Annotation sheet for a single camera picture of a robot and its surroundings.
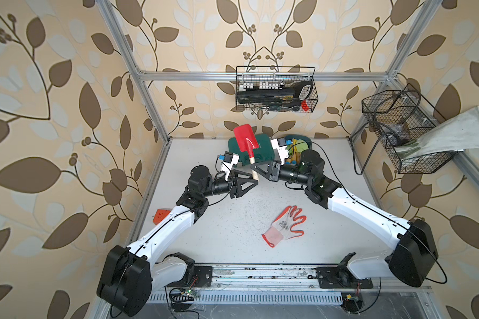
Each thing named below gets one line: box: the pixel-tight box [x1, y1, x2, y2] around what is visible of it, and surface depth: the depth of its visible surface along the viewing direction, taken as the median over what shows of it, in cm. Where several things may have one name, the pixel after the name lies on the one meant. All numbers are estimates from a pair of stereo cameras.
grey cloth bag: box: [394, 105, 479, 161], surface depth 61 cm
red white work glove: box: [262, 205, 307, 248], surface depth 88 cm
